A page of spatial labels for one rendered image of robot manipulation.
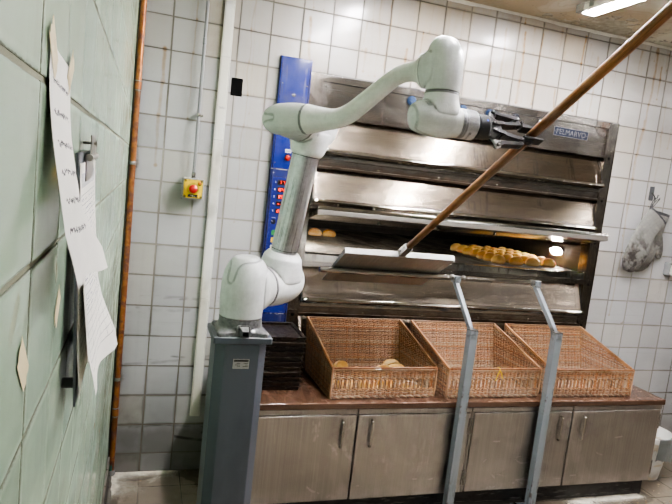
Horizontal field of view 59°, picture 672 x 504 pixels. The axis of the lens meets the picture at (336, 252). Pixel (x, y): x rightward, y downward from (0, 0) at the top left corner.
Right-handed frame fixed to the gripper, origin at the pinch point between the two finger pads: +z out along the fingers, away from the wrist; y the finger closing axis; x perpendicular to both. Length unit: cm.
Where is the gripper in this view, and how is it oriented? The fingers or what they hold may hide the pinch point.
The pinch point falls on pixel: (530, 135)
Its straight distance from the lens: 199.5
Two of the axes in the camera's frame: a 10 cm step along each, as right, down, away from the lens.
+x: 3.2, -3.7, -8.7
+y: 0.5, 9.3, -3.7
